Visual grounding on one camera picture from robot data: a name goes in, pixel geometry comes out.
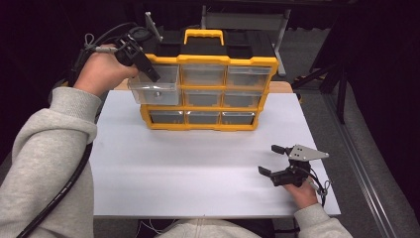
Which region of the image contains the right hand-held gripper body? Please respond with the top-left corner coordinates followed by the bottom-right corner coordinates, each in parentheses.
top-left (268, 144), bottom-right (331, 188)

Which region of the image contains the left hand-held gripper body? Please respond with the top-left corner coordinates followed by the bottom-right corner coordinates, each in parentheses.
top-left (113, 11), bottom-right (163, 67)

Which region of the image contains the clear plastic drawer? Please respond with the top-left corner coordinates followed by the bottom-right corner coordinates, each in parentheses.
top-left (127, 63), bottom-right (182, 107)

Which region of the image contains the yellow black drawer organizer cabinet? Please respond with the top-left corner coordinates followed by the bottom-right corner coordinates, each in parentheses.
top-left (140, 29), bottom-right (280, 132)

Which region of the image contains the person's right hand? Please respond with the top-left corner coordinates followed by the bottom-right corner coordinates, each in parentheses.
top-left (282, 178), bottom-right (320, 210)

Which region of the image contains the person's left hand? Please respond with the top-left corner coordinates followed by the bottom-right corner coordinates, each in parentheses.
top-left (72, 46), bottom-right (140, 98)

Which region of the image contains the person's grey sweater torso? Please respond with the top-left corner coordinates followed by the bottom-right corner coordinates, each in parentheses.
top-left (155, 217), bottom-right (276, 238)

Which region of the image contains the grid of clear drawers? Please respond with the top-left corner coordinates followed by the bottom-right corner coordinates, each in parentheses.
top-left (149, 63), bottom-right (272, 126)

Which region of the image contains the black tripod stand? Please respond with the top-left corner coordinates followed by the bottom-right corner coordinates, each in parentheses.
top-left (291, 60), bottom-right (348, 125)

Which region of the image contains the dark curtain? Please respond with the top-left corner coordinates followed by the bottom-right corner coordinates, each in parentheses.
top-left (310, 0), bottom-right (420, 226)

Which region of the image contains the silver cable plug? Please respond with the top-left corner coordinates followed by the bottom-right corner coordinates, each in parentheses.
top-left (306, 178), bottom-right (324, 196)
top-left (93, 46), bottom-right (119, 55)

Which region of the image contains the metal floor rail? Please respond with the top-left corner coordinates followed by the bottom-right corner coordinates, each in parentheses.
top-left (321, 92), bottom-right (399, 238)

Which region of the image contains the grey metal stand frame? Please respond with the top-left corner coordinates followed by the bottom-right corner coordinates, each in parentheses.
top-left (200, 4), bottom-right (292, 77)

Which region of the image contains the thick black cable conduit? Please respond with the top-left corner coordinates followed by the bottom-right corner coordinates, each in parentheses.
top-left (16, 142), bottom-right (95, 238)

